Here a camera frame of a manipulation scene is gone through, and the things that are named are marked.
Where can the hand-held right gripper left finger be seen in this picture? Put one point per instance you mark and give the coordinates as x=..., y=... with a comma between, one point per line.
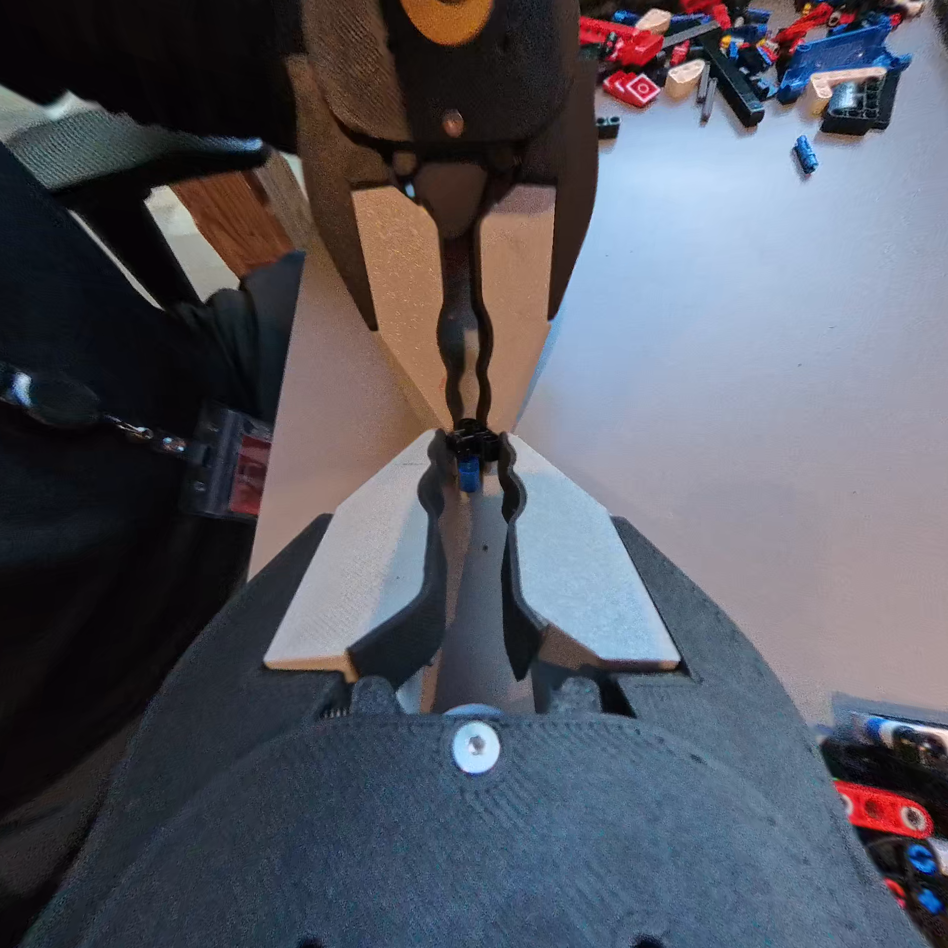
x=355, y=585

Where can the small black toy connector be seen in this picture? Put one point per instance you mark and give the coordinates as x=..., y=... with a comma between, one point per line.
x=470, y=441

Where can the blue L-shaped toy beam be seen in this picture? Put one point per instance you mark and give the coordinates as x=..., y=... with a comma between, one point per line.
x=470, y=474

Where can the partly built toy car chassis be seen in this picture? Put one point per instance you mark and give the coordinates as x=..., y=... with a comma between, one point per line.
x=881, y=811

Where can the black mesh office chair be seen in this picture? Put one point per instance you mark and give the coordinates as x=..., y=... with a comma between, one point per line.
x=89, y=148

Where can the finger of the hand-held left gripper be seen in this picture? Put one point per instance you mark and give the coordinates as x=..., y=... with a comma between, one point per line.
x=400, y=274
x=518, y=274

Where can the small blue toy pin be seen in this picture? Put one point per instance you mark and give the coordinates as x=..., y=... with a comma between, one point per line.
x=805, y=154

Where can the wooden beam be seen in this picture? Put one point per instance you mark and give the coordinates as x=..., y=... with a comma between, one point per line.
x=229, y=222

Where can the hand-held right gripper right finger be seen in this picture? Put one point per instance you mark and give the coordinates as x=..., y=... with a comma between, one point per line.
x=585, y=585

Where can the pile of loose toy pieces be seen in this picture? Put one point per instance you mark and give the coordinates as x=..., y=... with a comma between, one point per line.
x=740, y=44

